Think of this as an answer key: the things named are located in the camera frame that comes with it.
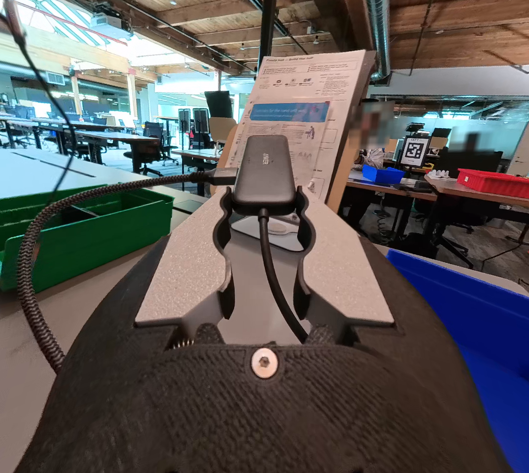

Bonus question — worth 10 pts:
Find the black office chair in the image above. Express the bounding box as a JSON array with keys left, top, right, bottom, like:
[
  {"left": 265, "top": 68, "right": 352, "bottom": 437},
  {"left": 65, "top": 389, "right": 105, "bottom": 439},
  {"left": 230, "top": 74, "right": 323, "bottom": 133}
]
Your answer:
[{"left": 138, "top": 122, "right": 174, "bottom": 176}]

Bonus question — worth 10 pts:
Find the black bin divider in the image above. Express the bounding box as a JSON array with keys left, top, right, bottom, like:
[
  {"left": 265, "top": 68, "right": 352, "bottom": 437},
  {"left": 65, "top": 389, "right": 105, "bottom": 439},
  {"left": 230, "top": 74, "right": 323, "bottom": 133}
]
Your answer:
[{"left": 62, "top": 204, "right": 102, "bottom": 218}]

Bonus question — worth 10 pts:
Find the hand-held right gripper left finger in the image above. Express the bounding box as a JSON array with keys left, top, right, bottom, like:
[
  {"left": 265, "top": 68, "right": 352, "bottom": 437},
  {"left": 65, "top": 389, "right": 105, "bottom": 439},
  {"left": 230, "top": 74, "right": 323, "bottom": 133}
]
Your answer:
[{"left": 134, "top": 186, "right": 236, "bottom": 328}]

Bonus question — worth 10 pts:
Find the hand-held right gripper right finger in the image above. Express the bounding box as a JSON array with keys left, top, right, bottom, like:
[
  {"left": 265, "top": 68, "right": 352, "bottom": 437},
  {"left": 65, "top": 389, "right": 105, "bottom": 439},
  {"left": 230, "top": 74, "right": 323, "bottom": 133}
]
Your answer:
[{"left": 293, "top": 186, "right": 396, "bottom": 344}]

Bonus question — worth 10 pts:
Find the white instruction sheet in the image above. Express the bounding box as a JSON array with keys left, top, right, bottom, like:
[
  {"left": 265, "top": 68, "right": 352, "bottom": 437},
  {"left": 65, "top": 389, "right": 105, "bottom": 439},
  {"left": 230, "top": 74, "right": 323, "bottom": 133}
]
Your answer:
[{"left": 229, "top": 50, "right": 367, "bottom": 203}]

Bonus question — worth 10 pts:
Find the black pole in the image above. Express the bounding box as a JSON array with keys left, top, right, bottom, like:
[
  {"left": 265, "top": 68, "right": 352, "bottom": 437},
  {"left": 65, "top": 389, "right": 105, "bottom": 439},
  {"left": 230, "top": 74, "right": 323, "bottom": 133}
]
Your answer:
[{"left": 257, "top": 0, "right": 282, "bottom": 69}]

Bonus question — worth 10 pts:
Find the green plastic bin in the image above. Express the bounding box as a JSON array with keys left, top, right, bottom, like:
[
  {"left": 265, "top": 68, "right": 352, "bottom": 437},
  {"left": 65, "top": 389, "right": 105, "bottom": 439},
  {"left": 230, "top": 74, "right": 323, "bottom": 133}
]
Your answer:
[{"left": 0, "top": 184, "right": 174, "bottom": 293}]

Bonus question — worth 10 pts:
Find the dark grey usb hub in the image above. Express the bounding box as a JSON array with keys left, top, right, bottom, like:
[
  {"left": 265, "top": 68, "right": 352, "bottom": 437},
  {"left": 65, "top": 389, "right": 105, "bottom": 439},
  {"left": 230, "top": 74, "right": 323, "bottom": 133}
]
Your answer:
[{"left": 231, "top": 134, "right": 310, "bottom": 345}]

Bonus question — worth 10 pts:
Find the laminated sheet with blue header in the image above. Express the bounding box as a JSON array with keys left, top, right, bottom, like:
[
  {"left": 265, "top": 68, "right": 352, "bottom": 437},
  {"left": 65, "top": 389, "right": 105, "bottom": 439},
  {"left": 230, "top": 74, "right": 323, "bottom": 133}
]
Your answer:
[{"left": 242, "top": 100, "right": 332, "bottom": 197}]

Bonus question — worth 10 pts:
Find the white ceiling projector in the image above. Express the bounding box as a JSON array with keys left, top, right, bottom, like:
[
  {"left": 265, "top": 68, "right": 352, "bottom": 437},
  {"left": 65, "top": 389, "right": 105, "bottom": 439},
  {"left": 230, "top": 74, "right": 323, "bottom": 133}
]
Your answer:
[{"left": 89, "top": 4, "right": 134, "bottom": 44}]

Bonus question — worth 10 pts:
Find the silver air duct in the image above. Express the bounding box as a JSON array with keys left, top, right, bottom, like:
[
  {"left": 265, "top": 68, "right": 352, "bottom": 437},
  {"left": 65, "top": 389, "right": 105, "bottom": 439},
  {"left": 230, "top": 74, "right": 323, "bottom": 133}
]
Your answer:
[{"left": 357, "top": 0, "right": 392, "bottom": 83}]

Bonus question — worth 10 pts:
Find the fiducial tag sign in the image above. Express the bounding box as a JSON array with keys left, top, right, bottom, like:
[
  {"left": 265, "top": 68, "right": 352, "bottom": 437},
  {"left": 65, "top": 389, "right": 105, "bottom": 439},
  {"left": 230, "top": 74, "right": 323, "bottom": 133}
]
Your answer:
[{"left": 399, "top": 135, "right": 433, "bottom": 169}]

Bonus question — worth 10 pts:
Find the braided cable with grey plugs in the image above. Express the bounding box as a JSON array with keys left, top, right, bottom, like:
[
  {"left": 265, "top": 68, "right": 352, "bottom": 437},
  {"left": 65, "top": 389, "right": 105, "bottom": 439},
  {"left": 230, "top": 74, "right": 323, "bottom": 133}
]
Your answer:
[{"left": 17, "top": 167, "right": 239, "bottom": 375}]

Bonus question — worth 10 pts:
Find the small blue plastic bin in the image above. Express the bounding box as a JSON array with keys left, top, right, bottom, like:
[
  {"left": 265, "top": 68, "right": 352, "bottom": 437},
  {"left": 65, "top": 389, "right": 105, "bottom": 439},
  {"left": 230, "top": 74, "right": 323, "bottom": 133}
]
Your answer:
[{"left": 362, "top": 164, "right": 406, "bottom": 185}]

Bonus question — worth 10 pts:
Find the red plastic bin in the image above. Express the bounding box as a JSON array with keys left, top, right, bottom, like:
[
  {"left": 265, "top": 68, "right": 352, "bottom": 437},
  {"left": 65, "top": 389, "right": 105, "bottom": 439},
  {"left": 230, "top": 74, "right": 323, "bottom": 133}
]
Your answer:
[{"left": 457, "top": 168, "right": 529, "bottom": 199}]

